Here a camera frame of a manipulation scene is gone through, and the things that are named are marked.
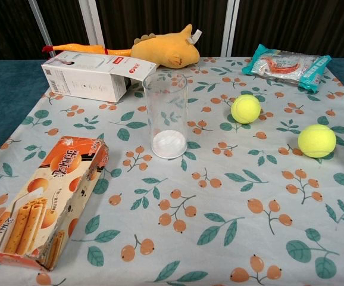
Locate clear plastic cup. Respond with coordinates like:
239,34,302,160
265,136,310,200
142,71,189,159

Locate yellow rubber chicken toy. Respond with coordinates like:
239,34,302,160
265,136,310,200
42,42,134,57

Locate white screen frame post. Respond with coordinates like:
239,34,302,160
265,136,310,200
221,0,240,58
27,0,57,58
78,0,106,50

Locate yellow plush dinosaur toy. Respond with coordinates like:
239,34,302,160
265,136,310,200
130,24,202,70

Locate orange egg roll snack box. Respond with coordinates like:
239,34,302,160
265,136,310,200
0,135,110,272

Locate floral printed tablecloth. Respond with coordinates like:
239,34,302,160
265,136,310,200
0,56,344,286

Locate yellow tennis ball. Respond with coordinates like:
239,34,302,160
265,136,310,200
297,124,337,158
230,94,262,125

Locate teal snack packet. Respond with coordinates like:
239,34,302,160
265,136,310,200
241,43,332,92

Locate white product carton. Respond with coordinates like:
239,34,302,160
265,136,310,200
41,50,158,103

